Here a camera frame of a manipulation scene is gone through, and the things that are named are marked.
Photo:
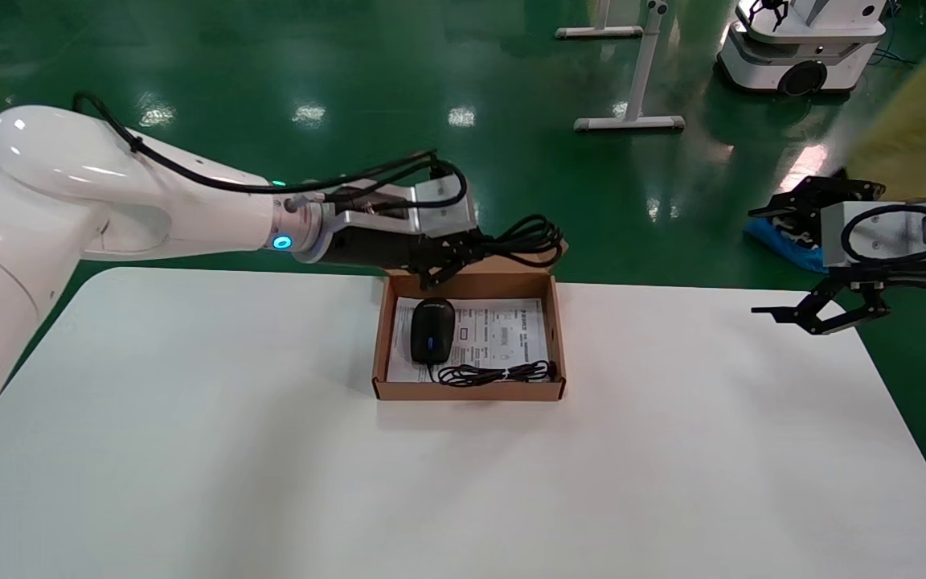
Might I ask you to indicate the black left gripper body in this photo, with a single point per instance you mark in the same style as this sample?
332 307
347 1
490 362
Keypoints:
366 249

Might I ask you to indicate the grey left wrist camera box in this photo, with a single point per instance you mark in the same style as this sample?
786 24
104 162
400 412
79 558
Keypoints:
439 205

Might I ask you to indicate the white printed paper manual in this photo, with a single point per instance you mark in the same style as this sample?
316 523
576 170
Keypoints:
503 334

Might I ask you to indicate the white T-foot table leg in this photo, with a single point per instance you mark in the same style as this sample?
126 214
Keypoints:
632 122
600 32

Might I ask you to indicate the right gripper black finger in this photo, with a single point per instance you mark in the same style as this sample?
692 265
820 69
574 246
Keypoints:
817 197
849 301

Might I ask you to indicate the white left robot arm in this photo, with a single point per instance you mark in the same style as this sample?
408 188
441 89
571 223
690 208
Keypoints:
45 201

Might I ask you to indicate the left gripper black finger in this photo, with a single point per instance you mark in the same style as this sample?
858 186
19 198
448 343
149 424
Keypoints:
455 245
439 269

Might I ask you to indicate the white wheeled robot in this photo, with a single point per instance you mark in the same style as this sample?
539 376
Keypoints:
768 64

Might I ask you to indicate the brown cardboard box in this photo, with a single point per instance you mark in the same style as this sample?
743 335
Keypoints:
471 392

